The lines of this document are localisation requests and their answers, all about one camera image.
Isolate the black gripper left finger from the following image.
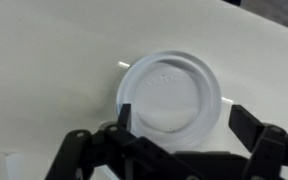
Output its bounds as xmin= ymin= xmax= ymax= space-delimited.
xmin=44 ymin=103 xmax=198 ymax=180

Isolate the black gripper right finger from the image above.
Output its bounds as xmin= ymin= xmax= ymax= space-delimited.
xmin=228 ymin=104 xmax=288 ymax=180

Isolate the white paper cup lid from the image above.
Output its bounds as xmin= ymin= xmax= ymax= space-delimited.
xmin=115 ymin=49 xmax=223 ymax=155

